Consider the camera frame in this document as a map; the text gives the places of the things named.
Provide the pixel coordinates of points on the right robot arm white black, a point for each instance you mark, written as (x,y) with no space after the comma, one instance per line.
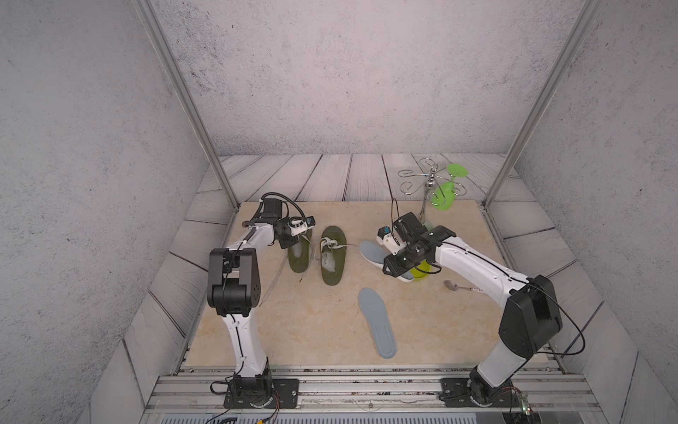
(531,314)

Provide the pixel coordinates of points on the left aluminium frame post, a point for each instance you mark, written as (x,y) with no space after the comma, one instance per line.
(169,63)

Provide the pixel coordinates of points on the green plastic wine glass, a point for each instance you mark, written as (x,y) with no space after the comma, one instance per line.
(444,194)

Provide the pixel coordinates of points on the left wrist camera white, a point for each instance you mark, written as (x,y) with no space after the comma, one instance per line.
(299,225)

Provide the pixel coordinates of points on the olive green shoe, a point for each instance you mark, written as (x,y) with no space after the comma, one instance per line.
(299,254)
(333,255)

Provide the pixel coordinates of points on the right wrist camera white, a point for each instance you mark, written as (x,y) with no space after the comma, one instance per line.
(386,238)

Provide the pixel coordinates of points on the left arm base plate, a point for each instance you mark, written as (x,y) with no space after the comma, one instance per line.
(263,392)

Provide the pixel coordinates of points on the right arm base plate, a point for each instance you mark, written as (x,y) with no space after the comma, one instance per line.
(466,392)

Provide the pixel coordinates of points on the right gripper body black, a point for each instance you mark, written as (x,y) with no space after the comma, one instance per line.
(402,261)

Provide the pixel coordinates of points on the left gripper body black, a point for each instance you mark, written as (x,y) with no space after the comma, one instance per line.
(286,239)

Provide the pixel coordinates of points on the lime green bowl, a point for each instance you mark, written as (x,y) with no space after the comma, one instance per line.
(421,271)

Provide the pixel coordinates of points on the chrome cup holder stand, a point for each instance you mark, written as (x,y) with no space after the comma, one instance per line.
(422,181)

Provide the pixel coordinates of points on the metal spoon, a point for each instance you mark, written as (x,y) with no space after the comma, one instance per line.
(453,286)

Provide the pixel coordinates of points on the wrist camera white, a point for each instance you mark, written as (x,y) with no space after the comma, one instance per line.
(299,225)
(386,238)

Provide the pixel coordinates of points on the grey-blue insole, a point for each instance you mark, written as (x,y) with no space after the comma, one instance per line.
(373,253)
(375,312)

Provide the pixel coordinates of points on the right aluminium frame post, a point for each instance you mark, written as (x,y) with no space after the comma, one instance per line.
(568,52)

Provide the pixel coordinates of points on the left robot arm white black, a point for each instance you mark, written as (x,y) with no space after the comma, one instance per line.
(234,292)

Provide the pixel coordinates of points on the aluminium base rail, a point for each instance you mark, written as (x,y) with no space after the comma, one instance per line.
(541,390)

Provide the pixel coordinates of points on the aluminium frame post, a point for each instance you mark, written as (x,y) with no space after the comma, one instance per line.
(568,52)
(169,63)

